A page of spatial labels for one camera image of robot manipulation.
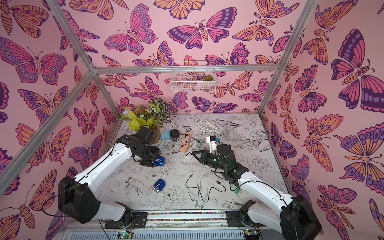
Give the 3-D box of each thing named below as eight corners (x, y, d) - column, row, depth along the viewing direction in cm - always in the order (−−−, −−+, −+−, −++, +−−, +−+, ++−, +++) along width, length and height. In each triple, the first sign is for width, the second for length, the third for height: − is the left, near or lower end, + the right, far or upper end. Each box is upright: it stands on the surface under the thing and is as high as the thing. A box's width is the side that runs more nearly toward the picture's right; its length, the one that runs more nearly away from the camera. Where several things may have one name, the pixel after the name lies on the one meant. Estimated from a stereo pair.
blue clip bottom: (153, 189, 86) (151, 187, 83) (160, 179, 89) (159, 177, 87) (159, 193, 84) (158, 191, 82) (166, 183, 88) (165, 181, 85)
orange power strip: (180, 152, 101) (179, 149, 98) (186, 134, 111) (186, 131, 108) (186, 153, 100) (185, 150, 97) (191, 135, 110) (191, 132, 107)
